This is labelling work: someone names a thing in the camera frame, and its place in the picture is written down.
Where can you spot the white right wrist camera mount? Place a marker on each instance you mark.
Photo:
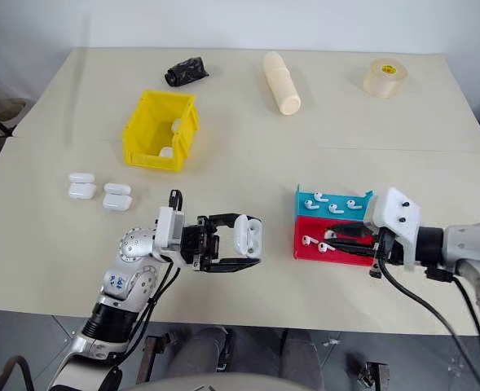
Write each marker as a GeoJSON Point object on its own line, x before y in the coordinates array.
{"type": "Point", "coordinates": [398, 216]}

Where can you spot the translucent tape roll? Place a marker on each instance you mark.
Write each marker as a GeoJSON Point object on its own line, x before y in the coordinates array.
{"type": "Point", "coordinates": [384, 79]}

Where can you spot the crumpled black bag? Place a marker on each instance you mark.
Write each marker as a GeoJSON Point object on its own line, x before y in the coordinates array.
{"type": "Point", "coordinates": [186, 72]}

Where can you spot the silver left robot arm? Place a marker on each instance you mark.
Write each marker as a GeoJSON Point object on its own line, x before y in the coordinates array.
{"type": "Point", "coordinates": [135, 244]}

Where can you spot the teal and red earbud tray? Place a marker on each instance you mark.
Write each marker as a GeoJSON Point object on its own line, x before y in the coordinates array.
{"type": "Point", "coordinates": [305, 216]}

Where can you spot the cream cylindrical bottle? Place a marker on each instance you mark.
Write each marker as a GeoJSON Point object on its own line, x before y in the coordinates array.
{"type": "Point", "coordinates": [282, 83]}

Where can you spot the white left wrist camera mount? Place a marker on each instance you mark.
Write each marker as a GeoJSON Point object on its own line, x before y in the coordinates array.
{"type": "Point", "coordinates": [168, 232]}

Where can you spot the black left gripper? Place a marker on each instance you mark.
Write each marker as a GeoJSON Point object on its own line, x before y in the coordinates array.
{"type": "Point", "coordinates": [195, 244]}

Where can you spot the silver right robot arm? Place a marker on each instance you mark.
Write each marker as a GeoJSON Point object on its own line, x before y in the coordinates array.
{"type": "Point", "coordinates": [463, 242]}

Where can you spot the yellow plastic bin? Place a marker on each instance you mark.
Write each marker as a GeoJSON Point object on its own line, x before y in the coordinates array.
{"type": "Point", "coordinates": [142, 130]}

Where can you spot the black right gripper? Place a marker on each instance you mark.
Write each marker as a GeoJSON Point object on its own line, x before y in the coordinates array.
{"type": "Point", "coordinates": [388, 248]}

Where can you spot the white earbud case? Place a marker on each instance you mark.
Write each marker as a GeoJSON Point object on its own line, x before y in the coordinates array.
{"type": "Point", "coordinates": [166, 152]}
{"type": "Point", "coordinates": [247, 236]}
{"type": "Point", "coordinates": [81, 189]}
{"type": "Point", "coordinates": [175, 124]}
{"type": "Point", "coordinates": [117, 199]}

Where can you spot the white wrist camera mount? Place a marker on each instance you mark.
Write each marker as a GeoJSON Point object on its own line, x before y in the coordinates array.
{"type": "Point", "coordinates": [398, 216]}
{"type": "Point", "coordinates": [168, 232]}

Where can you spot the white earbud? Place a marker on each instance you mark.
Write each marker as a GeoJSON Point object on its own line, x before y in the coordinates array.
{"type": "Point", "coordinates": [306, 240]}
{"type": "Point", "coordinates": [351, 203]}
{"type": "Point", "coordinates": [311, 204]}
{"type": "Point", "coordinates": [320, 198]}
{"type": "Point", "coordinates": [323, 247]}
{"type": "Point", "coordinates": [334, 209]}

